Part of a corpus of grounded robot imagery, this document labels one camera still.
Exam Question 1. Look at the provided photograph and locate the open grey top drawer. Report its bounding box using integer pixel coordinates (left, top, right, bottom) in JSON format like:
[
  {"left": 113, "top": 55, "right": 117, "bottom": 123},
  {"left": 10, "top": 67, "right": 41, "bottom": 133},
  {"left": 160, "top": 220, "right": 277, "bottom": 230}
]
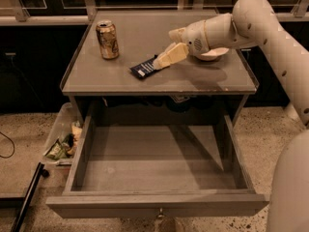
[{"left": 46, "top": 101, "right": 269, "bottom": 218}]

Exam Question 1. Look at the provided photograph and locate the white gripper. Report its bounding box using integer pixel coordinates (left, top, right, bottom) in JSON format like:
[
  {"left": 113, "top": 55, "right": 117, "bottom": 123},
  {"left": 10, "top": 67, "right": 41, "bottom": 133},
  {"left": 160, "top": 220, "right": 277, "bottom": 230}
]
[{"left": 153, "top": 20, "right": 208, "bottom": 70}]

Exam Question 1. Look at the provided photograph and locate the yellow snack packet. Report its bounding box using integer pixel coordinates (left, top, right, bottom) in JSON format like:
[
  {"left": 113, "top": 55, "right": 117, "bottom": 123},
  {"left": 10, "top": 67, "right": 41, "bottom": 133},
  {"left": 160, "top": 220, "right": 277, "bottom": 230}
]
[{"left": 67, "top": 122, "right": 82, "bottom": 156}]

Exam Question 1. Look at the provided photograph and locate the black cable on floor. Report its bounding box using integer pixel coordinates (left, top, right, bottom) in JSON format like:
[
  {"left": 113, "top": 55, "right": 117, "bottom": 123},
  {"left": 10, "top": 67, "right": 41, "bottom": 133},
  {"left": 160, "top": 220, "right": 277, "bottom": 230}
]
[{"left": 0, "top": 130, "right": 16, "bottom": 160}]

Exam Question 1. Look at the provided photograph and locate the metal drawer knob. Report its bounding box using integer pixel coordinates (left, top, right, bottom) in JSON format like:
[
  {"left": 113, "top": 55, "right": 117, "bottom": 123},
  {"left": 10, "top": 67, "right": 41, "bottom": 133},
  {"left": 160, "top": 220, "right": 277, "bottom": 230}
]
[{"left": 156, "top": 208, "right": 166, "bottom": 219}]

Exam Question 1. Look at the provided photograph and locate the grey cabinet with top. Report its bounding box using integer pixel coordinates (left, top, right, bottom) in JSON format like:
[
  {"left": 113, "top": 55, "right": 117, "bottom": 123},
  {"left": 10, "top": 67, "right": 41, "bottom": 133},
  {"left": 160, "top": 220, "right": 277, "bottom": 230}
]
[{"left": 59, "top": 9, "right": 260, "bottom": 128}]

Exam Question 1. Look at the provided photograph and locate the black bar on floor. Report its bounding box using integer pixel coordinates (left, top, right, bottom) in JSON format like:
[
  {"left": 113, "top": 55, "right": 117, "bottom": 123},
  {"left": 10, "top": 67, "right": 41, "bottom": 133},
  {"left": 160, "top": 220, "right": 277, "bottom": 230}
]
[{"left": 10, "top": 162, "right": 44, "bottom": 232}]

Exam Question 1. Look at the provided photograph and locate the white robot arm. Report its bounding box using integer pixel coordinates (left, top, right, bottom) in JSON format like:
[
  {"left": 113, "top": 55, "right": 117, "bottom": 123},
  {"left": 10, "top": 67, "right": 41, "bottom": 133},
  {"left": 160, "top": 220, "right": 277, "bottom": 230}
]
[{"left": 154, "top": 0, "right": 309, "bottom": 232}]

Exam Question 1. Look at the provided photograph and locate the clear plastic bin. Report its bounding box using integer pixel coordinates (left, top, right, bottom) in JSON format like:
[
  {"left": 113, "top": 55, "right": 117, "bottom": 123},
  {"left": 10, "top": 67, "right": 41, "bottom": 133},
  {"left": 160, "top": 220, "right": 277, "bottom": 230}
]
[{"left": 42, "top": 102, "right": 82, "bottom": 167}]

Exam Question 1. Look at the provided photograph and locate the white window frame rail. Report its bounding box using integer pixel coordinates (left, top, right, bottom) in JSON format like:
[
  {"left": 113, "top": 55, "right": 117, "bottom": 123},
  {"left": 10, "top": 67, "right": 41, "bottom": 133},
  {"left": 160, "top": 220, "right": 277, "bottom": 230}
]
[{"left": 0, "top": 0, "right": 309, "bottom": 27}]

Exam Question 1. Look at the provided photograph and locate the blue rxbar blueberry wrapper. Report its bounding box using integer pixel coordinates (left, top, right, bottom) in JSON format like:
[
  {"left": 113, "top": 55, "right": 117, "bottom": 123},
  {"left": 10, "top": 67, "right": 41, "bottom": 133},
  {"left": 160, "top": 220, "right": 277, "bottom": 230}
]
[{"left": 130, "top": 55, "right": 157, "bottom": 79}]

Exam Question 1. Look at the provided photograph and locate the white paper bowl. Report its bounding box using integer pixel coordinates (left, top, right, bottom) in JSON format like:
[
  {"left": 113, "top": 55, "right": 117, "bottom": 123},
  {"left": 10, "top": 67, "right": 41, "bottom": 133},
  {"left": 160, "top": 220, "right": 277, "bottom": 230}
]
[{"left": 197, "top": 47, "right": 229, "bottom": 61}]

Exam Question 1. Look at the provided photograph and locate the gold soda can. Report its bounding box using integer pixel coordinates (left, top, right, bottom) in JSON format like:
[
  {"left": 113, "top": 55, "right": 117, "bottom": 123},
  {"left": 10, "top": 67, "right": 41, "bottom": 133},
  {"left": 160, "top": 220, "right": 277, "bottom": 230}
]
[{"left": 96, "top": 19, "right": 119, "bottom": 60}]

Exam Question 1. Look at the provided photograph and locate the green snack packet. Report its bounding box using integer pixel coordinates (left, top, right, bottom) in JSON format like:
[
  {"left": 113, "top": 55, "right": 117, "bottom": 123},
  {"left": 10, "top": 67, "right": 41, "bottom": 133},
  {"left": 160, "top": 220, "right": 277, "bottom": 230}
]
[{"left": 45, "top": 139, "right": 70, "bottom": 160}]

